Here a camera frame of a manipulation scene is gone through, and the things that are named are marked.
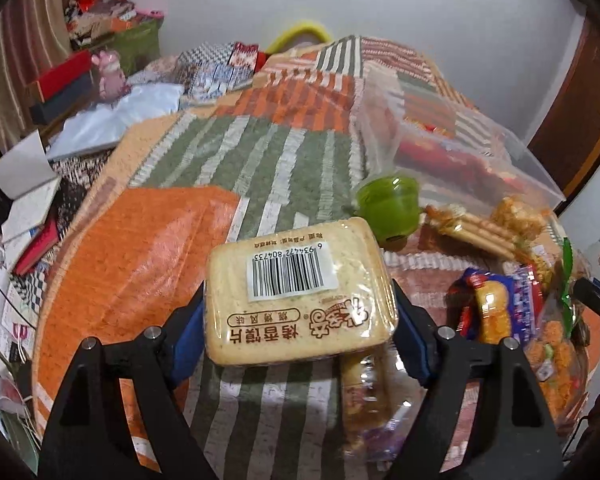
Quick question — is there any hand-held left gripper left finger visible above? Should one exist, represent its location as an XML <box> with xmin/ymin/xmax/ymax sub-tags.
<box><xmin>37</xmin><ymin>280</ymin><xmax>218</xmax><ymax>480</ymax></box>

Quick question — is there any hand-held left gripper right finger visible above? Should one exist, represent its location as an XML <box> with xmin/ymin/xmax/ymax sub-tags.
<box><xmin>380</xmin><ymin>277</ymin><xmax>566</xmax><ymax>480</ymax></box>

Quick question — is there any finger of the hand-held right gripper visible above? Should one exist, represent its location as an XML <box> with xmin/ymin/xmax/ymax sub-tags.
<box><xmin>572</xmin><ymin>277</ymin><xmax>600</xmax><ymax>341</ymax></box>

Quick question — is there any green-topped clear snack bag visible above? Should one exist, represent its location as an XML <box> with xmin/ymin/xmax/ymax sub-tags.
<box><xmin>522</xmin><ymin>237</ymin><xmax>600</xmax><ymax>421</ymax></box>

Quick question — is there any blue snack packet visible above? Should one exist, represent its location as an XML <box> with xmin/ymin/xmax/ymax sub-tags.
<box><xmin>450</xmin><ymin>267</ymin><xmax>551</xmax><ymax>346</ymax></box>

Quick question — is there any clear rice cracker packet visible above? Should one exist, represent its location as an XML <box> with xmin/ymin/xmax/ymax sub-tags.
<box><xmin>490</xmin><ymin>196</ymin><xmax>556</xmax><ymax>241</ymax></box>

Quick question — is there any toasted bread slice packet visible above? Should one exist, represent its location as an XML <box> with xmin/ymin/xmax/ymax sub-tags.
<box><xmin>203</xmin><ymin>217</ymin><xmax>400</xmax><ymax>367</ymax></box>

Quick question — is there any long biscuit packet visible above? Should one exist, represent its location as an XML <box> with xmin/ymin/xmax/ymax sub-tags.
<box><xmin>422</xmin><ymin>204</ymin><xmax>523</xmax><ymax>261</ymax></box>

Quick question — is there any clear plastic storage container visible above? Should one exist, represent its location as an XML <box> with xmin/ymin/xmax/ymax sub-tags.
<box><xmin>352</xmin><ymin>67</ymin><xmax>566</xmax><ymax>221</ymax></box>

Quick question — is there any clear bread roll bag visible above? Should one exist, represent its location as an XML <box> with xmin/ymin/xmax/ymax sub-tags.
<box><xmin>340</xmin><ymin>350</ymin><xmax>431</xmax><ymax>466</ymax></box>

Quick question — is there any green plastic jelly cup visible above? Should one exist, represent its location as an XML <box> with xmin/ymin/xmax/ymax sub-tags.
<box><xmin>355</xmin><ymin>174</ymin><xmax>421</xmax><ymax>251</ymax></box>

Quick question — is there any brown wooden door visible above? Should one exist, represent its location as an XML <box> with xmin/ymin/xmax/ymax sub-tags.
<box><xmin>527</xmin><ymin>15</ymin><xmax>600</xmax><ymax>201</ymax></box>

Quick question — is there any red book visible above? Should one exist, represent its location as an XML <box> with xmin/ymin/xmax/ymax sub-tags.
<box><xmin>12</xmin><ymin>217</ymin><xmax>61</xmax><ymax>276</ymax></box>

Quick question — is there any white notebook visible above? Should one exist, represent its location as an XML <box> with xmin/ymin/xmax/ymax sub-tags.
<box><xmin>2</xmin><ymin>177</ymin><xmax>61</xmax><ymax>241</ymax></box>

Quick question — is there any white cloth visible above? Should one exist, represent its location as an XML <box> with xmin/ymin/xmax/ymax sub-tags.
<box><xmin>47</xmin><ymin>82</ymin><xmax>186</xmax><ymax>161</ymax></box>

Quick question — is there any white paper sheet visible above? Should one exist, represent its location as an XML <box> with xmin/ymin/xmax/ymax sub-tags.
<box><xmin>0</xmin><ymin>132</ymin><xmax>51</xmax><ymax>198</ymax></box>

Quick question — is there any dark flat box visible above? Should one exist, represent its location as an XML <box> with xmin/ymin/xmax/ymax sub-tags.
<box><xmin>30</xmin><ymin>72</ymin><xmax>98</xmax><ymax>123</ymax></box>

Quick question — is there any checkered patchwork quilt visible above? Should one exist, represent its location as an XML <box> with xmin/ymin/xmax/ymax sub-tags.
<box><xmin>177</xmin><ymin>42</ymin><xmax>261</xmax><ymax>103</ymax></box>

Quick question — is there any pink plush toy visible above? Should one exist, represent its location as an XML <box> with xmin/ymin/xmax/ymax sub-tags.
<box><xmin>91</xmin><ymin>50</ymin><xmax>131</xmax><ymax>103</ymax></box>

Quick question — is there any red flat box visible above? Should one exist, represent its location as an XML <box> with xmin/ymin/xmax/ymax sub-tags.
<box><xmin>27</xmin><ymin>51</ymin><xmax>93</xmax><ymax>103</ymax></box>

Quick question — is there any green patterned box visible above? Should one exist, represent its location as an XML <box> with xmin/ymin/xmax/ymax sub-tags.
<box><xmin>112</xmin><ymin>19</ymin><xmax>162</xmax><ymax>73</ymax></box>

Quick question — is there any yellow curved cushion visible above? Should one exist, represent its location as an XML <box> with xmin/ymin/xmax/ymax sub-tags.
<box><xmin>265</xmin><ymin>20</ymin><xmax>333</xmax><ymax>56</ymax></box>

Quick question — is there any striped brown curtain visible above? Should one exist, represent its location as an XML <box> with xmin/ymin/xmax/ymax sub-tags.
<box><xmin>0</xmin><ymin>0</ymin><xmax>88</xmax><ymax>136</ymax></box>

